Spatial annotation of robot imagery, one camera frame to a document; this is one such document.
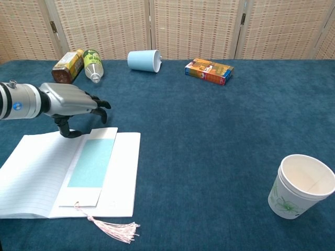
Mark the brass screen hinge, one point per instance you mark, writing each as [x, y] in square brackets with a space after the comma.
[243, 19]
[54, 27]

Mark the white paper cup green flower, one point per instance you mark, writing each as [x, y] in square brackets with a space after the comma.
[285, 206]

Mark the white lined notebook yellow spine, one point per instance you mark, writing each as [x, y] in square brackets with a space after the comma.
[34, 177]

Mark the brown tea bottle yellow label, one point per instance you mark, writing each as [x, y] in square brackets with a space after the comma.
[66, 68]

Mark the clear bottle green label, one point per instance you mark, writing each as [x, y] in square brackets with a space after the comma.
[92, 61]

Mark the orange snack box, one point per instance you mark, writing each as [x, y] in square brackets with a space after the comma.
[206, 70]

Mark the dark blue table cloth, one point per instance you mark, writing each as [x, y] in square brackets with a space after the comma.
[209, 130]

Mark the light blue bookmark pink tassel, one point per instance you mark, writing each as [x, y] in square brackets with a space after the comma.
[90, 164]

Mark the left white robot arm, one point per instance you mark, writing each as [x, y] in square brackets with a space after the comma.
[21, 102]

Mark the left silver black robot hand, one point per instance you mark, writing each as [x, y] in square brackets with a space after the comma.
[68, 99]

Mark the light blue mug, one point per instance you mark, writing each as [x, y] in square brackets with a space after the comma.
[141, 61]

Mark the woven folding screen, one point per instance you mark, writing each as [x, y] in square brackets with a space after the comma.
[196, 26]

